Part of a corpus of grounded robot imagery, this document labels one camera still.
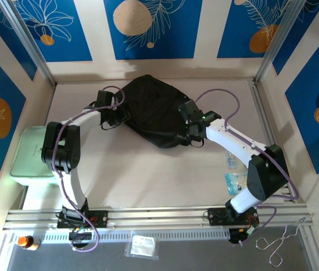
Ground black right connector box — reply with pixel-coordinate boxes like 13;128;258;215
229;225;257;245

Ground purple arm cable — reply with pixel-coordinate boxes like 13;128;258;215
53;86;126;252
194;89;300;246

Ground aluminium table side rail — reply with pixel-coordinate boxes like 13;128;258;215
248;80;295;203

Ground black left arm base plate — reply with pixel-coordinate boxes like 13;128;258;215
56;210;110;229

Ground black connector box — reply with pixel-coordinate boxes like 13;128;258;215
68;228;94;243
229;225;257;245

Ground metal wire tongs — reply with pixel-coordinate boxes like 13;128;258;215
255;216;307;266

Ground aluminium mounting rail frame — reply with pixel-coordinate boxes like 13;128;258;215
2;204;314;231

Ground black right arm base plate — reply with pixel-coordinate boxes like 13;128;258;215
207;207;260;226

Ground clear blue snack packet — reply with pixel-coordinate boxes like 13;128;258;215
224;172;247;195

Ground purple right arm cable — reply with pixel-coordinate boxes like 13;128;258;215
194;89;300;246

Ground clear zip bag white pad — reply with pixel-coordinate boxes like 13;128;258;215
124;230;160;260

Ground green storage box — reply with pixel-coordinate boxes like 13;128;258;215
8;126;57;187

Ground black left connector box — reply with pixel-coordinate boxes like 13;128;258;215
68;228;94;243

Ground white slotted cable duct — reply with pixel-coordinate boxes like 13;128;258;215
6;229;230;242

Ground black backpack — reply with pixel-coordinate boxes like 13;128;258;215
84;74;198;150

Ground orange-capped brown bottle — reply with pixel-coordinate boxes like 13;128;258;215
17;235;41;251

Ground aluminium corner post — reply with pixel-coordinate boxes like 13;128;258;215
0;0;57;87
254;0;305;85

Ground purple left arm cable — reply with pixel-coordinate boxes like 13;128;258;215
53;86;126;252

